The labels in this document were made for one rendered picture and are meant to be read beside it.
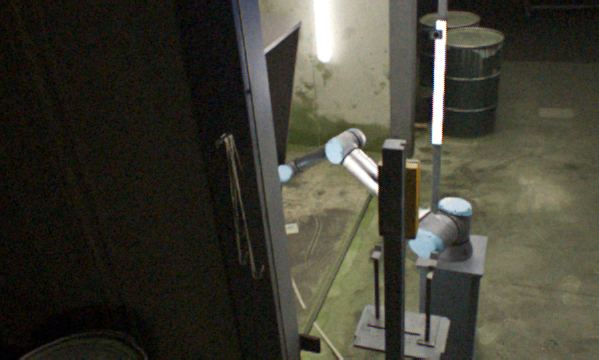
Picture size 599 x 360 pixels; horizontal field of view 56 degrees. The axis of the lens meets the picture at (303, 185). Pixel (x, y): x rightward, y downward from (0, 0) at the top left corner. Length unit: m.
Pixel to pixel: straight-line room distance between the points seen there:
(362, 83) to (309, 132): 0.70
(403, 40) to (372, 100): 0.57
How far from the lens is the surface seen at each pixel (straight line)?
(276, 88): 3.21
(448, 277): 2.80
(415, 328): 2.22
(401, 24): 4.58
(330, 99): 4.93
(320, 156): 3.05
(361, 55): 4.72
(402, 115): 4.83
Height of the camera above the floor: 2.35
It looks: 30 degrees down
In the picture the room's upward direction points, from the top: 5 degrees counter-clockwise
